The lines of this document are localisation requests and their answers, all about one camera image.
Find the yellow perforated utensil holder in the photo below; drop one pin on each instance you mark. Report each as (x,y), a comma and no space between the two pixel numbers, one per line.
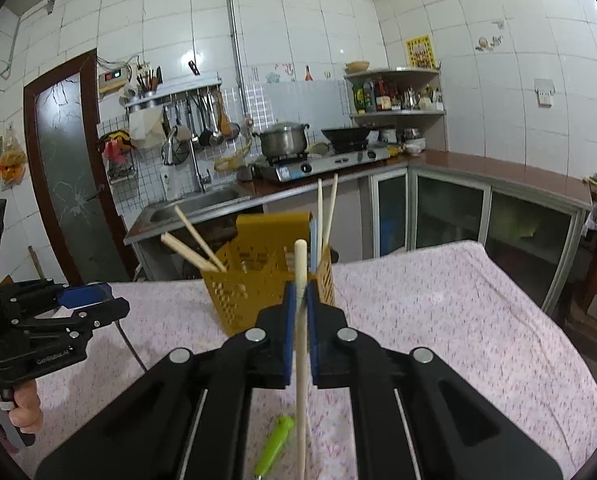
(238,290)

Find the corner wall shelf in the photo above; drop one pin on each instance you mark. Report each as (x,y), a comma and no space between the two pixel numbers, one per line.
(398,72)

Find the beige power strip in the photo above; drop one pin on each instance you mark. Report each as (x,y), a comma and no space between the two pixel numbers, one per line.
(114,79)

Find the metal wall rack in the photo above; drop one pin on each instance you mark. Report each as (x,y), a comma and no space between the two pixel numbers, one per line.
(173,94)

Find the metal utensil cup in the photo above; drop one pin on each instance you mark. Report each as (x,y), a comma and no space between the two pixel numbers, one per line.
(148,85)

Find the metal gas pipe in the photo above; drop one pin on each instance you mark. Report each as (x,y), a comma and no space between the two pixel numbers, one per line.
(236,50)

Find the steel gas stove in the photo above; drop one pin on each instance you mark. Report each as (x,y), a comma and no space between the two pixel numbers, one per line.
(328,162)

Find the wooden chopstick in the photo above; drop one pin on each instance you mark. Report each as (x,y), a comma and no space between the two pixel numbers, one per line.
(301,260)
(198,237)
(320,210)
(332,205)
(186,251)

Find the stainless steel sink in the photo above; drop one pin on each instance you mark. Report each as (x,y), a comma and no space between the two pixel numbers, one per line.
(193,205)

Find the metal faucet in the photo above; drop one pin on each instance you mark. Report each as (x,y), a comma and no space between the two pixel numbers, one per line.
(194,165)

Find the yellow wall picture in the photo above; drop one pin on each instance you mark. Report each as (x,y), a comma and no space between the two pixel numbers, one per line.
(420,51)

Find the dark sauce bottle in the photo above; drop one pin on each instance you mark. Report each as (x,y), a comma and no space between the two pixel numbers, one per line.
(370,97)

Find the floral tablecloth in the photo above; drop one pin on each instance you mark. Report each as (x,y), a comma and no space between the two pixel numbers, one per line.
(453,320)

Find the frosted glass door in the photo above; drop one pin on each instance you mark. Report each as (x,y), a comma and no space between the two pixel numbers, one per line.
(73,170)

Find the small metal cup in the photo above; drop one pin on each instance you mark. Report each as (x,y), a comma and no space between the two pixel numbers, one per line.
(246,173)

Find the row of hanging utensils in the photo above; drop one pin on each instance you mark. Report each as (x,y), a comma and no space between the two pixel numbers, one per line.
(213,120)

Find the green bottle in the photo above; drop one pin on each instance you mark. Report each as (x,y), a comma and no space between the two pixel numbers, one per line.
(359,99)

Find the glass-door counter cabinet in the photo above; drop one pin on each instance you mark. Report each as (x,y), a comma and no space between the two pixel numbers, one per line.
(453,210)

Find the black wok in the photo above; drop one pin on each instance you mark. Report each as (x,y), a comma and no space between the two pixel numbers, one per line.
(346,133)

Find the steel pot with lid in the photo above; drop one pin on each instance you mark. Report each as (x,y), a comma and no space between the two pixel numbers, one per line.
(281,140)

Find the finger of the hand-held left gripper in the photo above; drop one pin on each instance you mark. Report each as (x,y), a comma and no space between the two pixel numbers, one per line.
(103,312)
(83,295)

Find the hanging orange bag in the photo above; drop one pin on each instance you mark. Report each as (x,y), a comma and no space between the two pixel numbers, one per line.
(9,160)

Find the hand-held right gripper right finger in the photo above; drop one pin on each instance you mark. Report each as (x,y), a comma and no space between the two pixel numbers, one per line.
(314,355)

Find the person's left hand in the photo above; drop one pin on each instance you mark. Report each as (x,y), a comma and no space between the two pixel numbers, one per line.
(28,410)

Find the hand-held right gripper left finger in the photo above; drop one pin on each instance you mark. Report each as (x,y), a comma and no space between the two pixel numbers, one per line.
(288,340)

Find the white plastic bag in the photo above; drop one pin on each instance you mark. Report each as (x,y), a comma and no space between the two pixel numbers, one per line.
(146,127)

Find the beige bowl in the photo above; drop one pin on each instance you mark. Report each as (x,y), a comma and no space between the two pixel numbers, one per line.
(357,67)

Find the red label bottle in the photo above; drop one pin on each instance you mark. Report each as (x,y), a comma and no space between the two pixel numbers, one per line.
(383,96)

